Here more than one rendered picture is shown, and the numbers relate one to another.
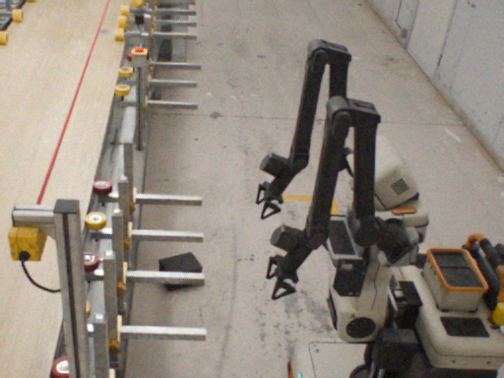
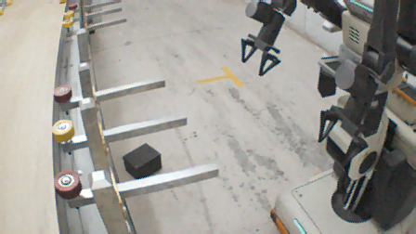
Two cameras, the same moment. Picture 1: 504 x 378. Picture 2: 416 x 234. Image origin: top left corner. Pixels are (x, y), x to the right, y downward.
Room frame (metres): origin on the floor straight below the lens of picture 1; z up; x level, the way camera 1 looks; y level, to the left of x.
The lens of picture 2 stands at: (1.09, 0.18, 1.48)
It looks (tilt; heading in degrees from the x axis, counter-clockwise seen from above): 34 degrees down; 339
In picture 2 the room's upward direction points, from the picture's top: straight up
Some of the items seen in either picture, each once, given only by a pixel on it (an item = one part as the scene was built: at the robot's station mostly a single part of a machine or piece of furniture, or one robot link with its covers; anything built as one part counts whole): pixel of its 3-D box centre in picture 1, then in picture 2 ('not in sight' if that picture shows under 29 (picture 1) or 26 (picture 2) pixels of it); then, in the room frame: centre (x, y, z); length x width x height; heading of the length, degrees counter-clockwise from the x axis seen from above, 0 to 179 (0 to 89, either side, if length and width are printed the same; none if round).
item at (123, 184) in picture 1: (124, 232); (96, 136); (1.95, 0.21, 0.87); 0.04 x 0.04 x 0.48; 1
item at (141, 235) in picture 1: (147, 235); (121, 134); (1.99, 0.13, 0.83); 0.43 x 0.03 x 0.04; 91
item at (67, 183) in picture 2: (88, 270); (71, 193); (1.74, 0.32, 0.85); 0.08 x 0.08 x 0.11
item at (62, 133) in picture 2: (95, 228); (65, 139); (1.99, 0.32, 0.85); 0.08 x 0.08 x 0.11
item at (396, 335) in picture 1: (367, 328); (364, 161); (1.69, -0.70, 0.68); 0.28 x 0.27 x 0.25; 1
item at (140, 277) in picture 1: (143, 277); (139, 188); (1.74, 0.12, 0.83); 0.43 x 0.03 x 0.04; 91
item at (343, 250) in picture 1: (346, 248); (354, 87); (1.75, -0.58, 0.99); 0.28 x 0.16 x 0.22; 1
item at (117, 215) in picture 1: (118, 268); (107, 185); (1.70, 0.21, 0.90); 0.04 x 0.04 x 0.48; 1
